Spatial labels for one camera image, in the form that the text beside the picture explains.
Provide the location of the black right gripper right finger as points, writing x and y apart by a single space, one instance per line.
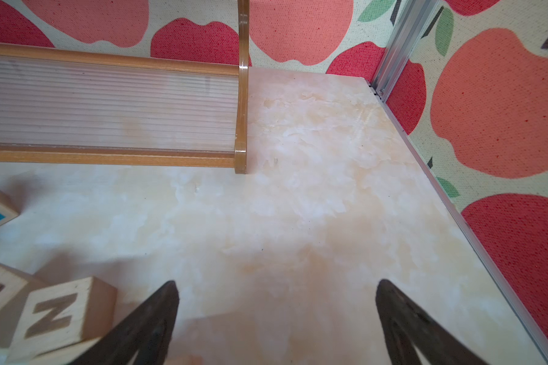
409 331

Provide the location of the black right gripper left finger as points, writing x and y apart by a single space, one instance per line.
143 337

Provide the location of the wooden block brown letter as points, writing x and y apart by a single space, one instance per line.
15 286

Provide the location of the wooden block brown N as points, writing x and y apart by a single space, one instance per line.
62 315

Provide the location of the wooden two-tier shelf rack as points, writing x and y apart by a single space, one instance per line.
66 107

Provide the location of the aluminium corner post right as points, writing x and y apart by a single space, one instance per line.
414 19

